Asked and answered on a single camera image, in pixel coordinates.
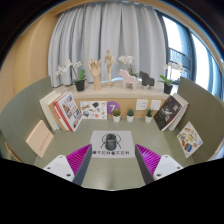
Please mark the purple round number disc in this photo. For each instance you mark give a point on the purple round number disc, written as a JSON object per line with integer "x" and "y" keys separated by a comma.
{"x": 113, "y": 107}

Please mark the spiky aloe in white pot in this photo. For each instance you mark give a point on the spiky aloe in white pot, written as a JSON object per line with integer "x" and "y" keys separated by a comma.
{"x": 148, "y": 119}

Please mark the white doodle sticker sheet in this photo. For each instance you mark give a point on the white doodle sticker sheet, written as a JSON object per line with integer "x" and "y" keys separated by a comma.
{"x": 93, "y": 110}

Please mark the white wall socket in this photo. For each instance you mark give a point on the white wall socket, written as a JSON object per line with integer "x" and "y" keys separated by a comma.
{"x": 155, "y": 105}
{"x": 141, "y": 104}

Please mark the dark-framed window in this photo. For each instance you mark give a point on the dark-framed window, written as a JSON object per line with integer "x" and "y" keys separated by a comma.
{"x": 186, "y": 50}

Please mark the yellow-green succulent in white pot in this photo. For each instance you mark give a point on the yellow-green succulent in white pot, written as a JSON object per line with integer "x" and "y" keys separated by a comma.
{"x": 116, "y": 118}

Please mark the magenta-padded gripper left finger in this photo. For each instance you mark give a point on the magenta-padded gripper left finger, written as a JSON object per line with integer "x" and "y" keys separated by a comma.
{"x": 78, "y": 159}

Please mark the pink horse figurine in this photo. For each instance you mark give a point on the pink horse figurine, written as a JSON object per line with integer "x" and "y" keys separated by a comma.
{"x": 128, "y": 80}

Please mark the white printed mouse pad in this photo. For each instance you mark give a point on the white printed mouse pad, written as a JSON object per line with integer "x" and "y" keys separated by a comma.
{"x": 126, "y": 143}

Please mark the wooden hand model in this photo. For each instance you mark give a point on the wooden hand model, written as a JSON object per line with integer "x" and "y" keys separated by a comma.
{"x": 95, "y": 71}

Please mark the white books stack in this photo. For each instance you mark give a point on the white books stack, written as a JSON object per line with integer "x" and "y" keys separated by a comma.
{"x": 181, "y": 111}

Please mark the dark grey computer mouse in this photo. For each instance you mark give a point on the dark grey computer mouse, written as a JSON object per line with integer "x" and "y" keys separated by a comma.
{"x": 110, "y": 143}

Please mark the dark grey horse figurine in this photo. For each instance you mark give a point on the dark grey horse figurine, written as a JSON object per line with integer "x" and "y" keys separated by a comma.
{"x": 146, "y": 80}

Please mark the white orchid in black pot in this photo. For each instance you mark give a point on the white orchid in black pot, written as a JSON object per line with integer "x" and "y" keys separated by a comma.
{"x": 126, "y": 60}
{"x": 80, "y": 85}
{"x": 167, "y": 88}

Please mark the red-edged photo magazine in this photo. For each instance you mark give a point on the red-edged photo magazine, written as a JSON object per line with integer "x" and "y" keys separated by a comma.
{"x": 70, "y": 111}

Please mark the black-covered book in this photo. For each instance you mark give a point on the black-covered book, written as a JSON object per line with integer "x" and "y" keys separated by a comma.
{"x": 166, "y": 113}

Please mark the beige card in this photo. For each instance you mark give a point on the beige card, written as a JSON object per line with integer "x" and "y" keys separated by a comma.
{"x": 39, "y": 138}

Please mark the food sticker sheet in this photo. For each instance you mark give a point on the food sticker sheet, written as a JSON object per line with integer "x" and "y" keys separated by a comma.
{"x": 189, "y": 140}

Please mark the wooden mannequin figure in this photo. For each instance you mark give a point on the wooden mannequin figure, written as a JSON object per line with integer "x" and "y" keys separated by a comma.
{"x": 109, "y": 66}

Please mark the white and tan books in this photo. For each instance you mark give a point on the white and tan books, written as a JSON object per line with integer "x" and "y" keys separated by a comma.
{"x": 48, "y": 108}

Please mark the dark green succulent in white pot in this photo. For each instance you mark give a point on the dark green succulent in white pot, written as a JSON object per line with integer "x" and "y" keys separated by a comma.
{"x": 130, "y": 118}

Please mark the grey curtain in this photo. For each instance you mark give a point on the grey curtain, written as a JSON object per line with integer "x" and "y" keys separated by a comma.
{"x": 100, "y": 30}

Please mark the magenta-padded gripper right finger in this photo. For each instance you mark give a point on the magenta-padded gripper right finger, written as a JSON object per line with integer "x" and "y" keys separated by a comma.
{"x": 149, "y": 159}

